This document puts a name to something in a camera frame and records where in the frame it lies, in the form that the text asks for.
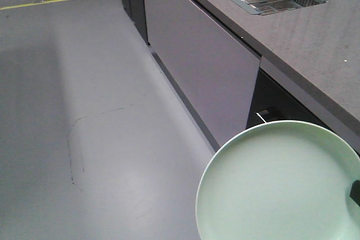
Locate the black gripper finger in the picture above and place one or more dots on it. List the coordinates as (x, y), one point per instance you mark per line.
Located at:
(355, 192)

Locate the light green round plate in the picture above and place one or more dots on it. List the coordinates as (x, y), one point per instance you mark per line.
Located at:
(280, 180)

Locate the grey kitchen cabinet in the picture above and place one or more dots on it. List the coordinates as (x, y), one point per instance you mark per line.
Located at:
(215, 73)

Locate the teal wire dish rack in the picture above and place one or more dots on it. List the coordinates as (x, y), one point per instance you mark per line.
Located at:
(267, 7)

